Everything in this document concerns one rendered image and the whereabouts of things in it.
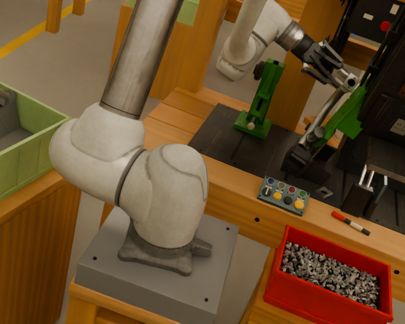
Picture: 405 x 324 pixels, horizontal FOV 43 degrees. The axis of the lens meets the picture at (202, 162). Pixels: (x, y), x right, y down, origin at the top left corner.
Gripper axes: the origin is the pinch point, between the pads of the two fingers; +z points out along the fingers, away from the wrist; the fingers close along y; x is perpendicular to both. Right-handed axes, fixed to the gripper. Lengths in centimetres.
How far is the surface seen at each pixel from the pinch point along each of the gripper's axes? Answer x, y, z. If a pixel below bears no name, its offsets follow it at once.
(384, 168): -20.4, -23.6, 19.2
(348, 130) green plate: -3.4, -14.0, 9.8
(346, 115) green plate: -6.7, -11.9, 5.3
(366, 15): -1.8, 22.6, -6.9
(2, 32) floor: 285, -11, -181
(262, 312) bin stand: -20, -77, 12
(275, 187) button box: -1.8, -43.4, 1.0
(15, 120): 19, -74, -76
